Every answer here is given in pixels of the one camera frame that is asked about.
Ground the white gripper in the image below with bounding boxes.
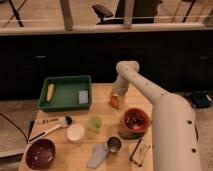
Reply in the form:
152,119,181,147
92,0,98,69
112,75,129,96

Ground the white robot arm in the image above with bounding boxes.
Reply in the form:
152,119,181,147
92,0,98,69
112,61,202,171

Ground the green plastic cup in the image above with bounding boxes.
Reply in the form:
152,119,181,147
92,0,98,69
87,117,102,133

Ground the steel measuring cup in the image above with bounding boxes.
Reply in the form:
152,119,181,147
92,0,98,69
106,136,122,153

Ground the terracotta bowl with dark contents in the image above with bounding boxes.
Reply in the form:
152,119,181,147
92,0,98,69
119,108,151,133

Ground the grey blue sponge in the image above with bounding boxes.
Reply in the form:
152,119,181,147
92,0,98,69
79,90,89,104

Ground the green saucer plate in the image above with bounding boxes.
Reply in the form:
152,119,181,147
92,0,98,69
118,132,145,140

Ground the green plastic tray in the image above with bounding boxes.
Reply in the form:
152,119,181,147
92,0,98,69
38,75,92,112

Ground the translucent plastic scoop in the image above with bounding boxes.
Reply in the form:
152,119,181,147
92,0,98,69
87,144,108,169

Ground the yellow corn cob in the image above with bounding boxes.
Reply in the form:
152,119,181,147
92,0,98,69
46,84,54,102

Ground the black office chair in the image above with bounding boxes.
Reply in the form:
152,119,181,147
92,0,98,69
92,0,163,25

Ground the blue object on floor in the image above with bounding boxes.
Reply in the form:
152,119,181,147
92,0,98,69
188,92,212,108

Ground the dark maroon bowl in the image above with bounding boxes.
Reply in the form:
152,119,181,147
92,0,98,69
25,139,56,170

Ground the black handled utensil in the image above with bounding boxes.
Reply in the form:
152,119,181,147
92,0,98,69
35,117,65,125

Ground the black cable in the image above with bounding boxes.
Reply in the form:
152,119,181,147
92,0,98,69
0,112,29,144

